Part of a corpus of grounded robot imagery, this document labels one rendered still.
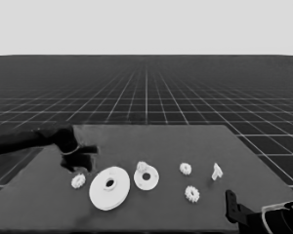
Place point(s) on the small white toothed gear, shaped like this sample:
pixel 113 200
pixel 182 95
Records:
pixel 182 170
pixel 75 182
pixel 140 168
pixel 188 195

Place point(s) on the large thick white disc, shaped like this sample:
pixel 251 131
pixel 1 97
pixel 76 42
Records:
pixel 99 193

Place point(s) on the small white T-shaped piece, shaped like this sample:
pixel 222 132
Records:
pixel 215 174

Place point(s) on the white round carrier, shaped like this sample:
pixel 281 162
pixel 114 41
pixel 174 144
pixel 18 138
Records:
pixel 153 183

